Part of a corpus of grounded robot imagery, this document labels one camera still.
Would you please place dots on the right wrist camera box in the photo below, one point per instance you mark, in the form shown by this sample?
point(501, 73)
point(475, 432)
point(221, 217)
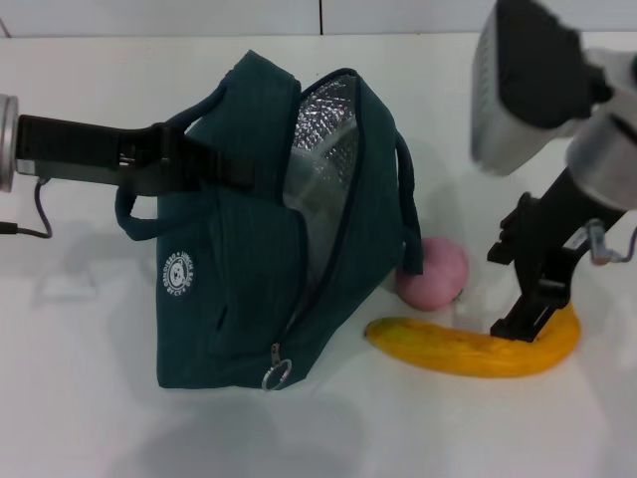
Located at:
point(527, 89)

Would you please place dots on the dark teal insulated lunch bag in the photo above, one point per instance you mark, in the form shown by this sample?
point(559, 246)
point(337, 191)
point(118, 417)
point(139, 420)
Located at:
point(224, 259)

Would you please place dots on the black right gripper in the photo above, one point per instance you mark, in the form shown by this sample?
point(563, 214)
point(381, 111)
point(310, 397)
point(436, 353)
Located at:
point(557, 229)

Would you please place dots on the pink toy peach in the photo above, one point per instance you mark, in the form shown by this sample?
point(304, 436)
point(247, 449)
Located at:
point(438, 279)

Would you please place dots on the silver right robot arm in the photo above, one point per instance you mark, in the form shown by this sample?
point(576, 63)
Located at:
point(612, 164)

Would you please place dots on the yellow banana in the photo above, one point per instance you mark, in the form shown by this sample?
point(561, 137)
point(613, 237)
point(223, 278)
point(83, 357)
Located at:
point(448, 353)

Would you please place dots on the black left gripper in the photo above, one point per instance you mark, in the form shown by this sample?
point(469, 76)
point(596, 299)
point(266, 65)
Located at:
point(74, 147)

